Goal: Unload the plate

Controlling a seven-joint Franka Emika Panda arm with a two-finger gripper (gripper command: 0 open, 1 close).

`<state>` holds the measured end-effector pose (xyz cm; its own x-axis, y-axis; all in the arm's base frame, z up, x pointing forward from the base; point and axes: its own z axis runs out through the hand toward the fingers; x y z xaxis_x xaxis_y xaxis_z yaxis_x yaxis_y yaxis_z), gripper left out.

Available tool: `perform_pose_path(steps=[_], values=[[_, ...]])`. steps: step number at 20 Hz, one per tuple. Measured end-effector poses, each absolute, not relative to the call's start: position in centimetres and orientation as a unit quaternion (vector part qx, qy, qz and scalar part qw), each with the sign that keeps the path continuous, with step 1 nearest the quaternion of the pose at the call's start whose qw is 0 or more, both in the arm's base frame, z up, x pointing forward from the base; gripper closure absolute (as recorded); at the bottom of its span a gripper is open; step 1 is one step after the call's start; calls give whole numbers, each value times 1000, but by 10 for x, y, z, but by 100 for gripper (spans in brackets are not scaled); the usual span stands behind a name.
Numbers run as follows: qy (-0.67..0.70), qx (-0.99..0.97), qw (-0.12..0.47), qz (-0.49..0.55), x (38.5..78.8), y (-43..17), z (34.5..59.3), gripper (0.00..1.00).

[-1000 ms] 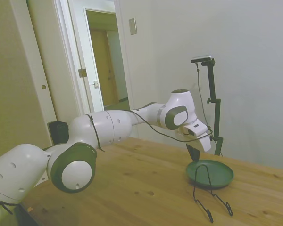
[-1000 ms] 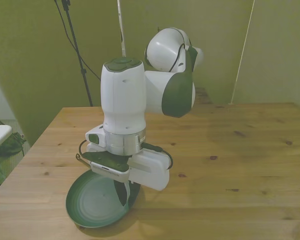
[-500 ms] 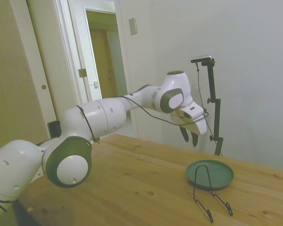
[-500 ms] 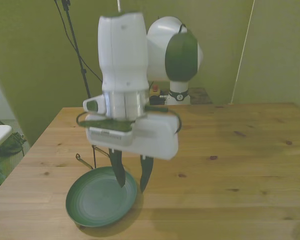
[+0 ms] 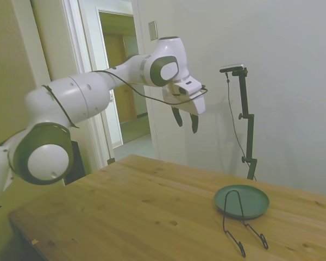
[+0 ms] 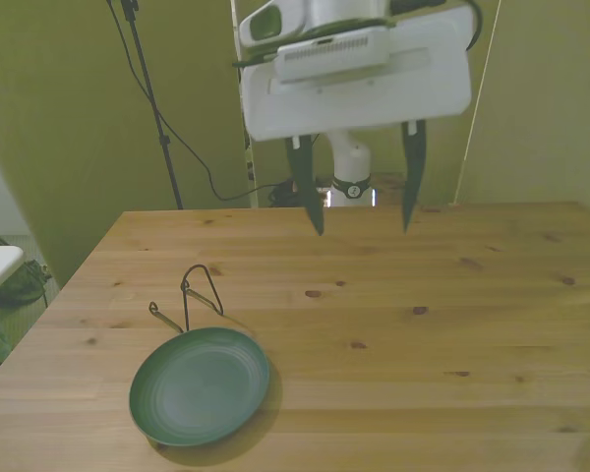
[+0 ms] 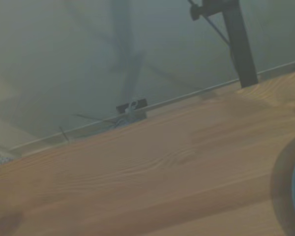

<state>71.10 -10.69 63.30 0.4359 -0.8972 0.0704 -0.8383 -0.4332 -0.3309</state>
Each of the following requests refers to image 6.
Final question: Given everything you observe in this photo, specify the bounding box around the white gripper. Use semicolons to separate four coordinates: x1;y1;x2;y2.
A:
239;4;474;238

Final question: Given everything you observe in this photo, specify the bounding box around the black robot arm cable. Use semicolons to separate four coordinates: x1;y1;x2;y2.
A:
463;0;485;53

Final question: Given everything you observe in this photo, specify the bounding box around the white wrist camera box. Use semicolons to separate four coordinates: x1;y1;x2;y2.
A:
273;26;392;85

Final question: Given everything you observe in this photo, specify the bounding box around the dark green bag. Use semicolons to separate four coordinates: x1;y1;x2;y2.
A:
0;223;53;309

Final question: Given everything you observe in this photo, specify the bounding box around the black tripod stand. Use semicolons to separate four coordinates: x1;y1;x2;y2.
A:
119;0;185;210

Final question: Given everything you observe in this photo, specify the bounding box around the thin white slanted rod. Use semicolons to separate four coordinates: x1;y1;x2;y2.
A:
449;0;503;207

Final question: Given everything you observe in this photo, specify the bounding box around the black tripod cable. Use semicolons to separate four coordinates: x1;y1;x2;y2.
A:
105;0;276;203

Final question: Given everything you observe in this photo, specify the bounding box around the black power strip with cables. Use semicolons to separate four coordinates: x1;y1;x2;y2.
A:
266;178;333;208

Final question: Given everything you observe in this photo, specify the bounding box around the white vertical partition strip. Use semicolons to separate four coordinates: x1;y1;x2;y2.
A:
229;0;260;208

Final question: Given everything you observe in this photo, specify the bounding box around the green round plate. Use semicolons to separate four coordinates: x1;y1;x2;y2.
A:
128;326;272;448

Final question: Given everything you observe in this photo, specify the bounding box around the black wire plate stand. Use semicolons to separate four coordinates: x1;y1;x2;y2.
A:
147;264;258;346

